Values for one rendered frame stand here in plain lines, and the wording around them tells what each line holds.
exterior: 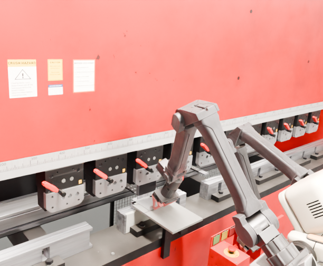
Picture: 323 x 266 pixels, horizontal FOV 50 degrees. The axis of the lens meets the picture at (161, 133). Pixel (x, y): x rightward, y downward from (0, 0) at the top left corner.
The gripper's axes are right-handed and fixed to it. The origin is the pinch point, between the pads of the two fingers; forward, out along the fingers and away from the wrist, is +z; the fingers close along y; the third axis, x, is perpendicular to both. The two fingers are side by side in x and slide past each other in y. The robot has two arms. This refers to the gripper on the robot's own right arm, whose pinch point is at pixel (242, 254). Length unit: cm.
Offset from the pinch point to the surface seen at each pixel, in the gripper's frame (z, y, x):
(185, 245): 0.7, 18.5, 22.5
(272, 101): -56, 46, -56
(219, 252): -4.0, 5.1, 14.3
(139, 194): -21, 39, 41
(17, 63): -80, 52, 94
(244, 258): -6.7, -4.7, 8.4
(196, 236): -1.1, 19.0, 15.2
